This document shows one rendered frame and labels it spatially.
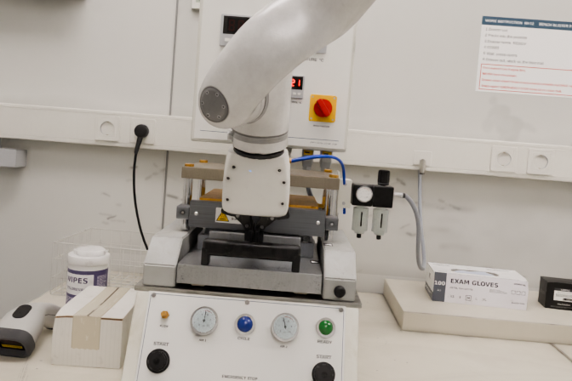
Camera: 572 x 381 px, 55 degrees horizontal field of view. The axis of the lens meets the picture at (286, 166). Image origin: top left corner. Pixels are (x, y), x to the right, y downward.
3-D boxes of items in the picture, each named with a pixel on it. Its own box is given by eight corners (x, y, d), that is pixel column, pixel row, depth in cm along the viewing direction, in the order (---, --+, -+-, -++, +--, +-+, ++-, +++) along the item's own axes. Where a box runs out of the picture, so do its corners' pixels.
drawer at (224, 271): (206, 248, 112) (208, 211, 112) (312, 257, 112) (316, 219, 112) (175, 287, 83) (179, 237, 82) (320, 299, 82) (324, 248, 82)
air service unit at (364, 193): (331, 234, 118) (337, 165, 117) (398, 239, 118) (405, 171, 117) (333, 238, 112) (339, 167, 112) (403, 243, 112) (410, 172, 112)
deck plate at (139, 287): (190, 236, 129) (191, 232, 129) (337, 247, 129) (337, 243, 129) (134, 290, 83) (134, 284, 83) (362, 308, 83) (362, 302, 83)
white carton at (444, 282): (424, 287, 148) (426, 261, 148) (511, 297, 146) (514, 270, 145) (431, 300, 136) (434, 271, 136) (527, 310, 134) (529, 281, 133)
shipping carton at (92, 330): (87, 326, 113) (89, 284, 112) (149, 332, 112) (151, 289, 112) (44, 364, 94) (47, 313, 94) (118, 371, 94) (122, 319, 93)
